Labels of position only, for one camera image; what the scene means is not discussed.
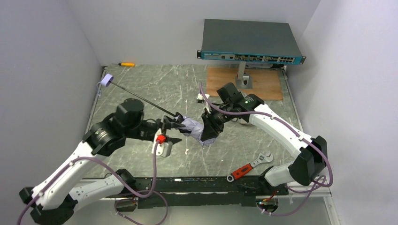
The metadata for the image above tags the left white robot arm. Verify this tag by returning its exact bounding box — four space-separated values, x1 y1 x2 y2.
19 98 182 225

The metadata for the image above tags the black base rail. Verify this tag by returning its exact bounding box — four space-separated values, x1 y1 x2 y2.
138 175 289 209

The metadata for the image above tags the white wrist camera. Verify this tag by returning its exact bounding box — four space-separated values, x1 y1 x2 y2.
152 132 173 158
196 94 205 104

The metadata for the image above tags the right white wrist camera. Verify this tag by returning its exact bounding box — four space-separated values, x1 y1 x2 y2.
196 94 205 104

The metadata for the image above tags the red handled adjustable wrench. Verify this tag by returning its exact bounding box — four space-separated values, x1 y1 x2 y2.
226 152 274 182

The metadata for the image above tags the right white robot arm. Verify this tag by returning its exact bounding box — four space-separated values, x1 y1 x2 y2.
199 82 333 189

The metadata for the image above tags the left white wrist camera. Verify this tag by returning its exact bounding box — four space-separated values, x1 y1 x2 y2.
152 132 173 158

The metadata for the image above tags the wooden base board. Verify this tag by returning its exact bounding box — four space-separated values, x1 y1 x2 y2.
204 67 283 101

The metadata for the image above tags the yellow handled screwdriver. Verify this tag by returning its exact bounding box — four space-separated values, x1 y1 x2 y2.
118 62 135 67

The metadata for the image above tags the black yellow tool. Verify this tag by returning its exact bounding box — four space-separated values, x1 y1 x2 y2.
270 64 284 69

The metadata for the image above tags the lilac umbrella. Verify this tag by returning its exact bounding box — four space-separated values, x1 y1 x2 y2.
96 74 215 146

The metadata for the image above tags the pink umbrella case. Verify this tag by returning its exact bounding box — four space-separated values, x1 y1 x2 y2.
238 119 252 126

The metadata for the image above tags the network switch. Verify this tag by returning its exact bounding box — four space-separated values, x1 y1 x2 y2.
197 19 306 89

